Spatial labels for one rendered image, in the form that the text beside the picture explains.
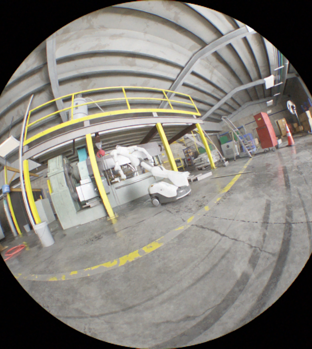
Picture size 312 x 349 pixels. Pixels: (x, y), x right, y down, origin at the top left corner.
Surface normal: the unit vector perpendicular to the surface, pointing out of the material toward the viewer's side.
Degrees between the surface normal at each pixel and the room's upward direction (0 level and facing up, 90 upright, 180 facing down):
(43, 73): 171
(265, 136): 90
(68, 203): 90
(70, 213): 90
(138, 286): 0
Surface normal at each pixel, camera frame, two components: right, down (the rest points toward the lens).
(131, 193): 0.44, -0.12
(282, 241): -0.33, -0.95
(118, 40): 0.39, 0.91
